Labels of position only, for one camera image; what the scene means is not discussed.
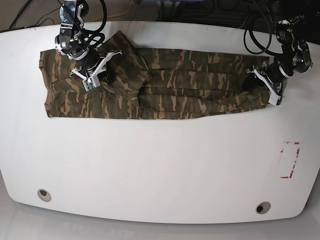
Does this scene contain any left table cable grommet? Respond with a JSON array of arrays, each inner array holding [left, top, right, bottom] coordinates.
[[37, 189, 52, 203]]

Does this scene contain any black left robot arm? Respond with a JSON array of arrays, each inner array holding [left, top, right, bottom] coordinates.
[[243, 0, 319, 106]]

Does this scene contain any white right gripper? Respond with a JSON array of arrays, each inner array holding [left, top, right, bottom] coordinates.
[[70, 49, 122, 88]]

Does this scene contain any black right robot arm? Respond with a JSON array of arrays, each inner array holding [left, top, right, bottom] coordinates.
[[55, 0, 122, 92]]

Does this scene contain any right table cable grommet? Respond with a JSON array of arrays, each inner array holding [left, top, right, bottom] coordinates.
[[255, 201, 271, 215]]

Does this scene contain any red tape rectangle marking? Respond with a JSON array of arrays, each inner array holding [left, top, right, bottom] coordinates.
[[277, 141, 301, 179]]

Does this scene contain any table cable grommet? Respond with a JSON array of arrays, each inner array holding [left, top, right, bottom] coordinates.
[[255, 201, 271, 215], [37, 189, 52, 203]]

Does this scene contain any black loop cable left arm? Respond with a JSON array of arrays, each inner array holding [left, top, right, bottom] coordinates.
[[243, 9, 273, 55]]

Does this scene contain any camouflage t-shirt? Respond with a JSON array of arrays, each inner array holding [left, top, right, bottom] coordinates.
[[39, 32, 270, 120]]

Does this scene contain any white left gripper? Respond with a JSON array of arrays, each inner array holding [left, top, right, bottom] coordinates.
[[242, 65, 285, 106]]

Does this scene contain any black cable on floor left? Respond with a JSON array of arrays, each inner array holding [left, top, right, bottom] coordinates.
[[8, 0, 63, 30]]

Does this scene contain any yellow cable on floor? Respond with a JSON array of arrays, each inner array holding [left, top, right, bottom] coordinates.
[[109, 0, 133, 20]]

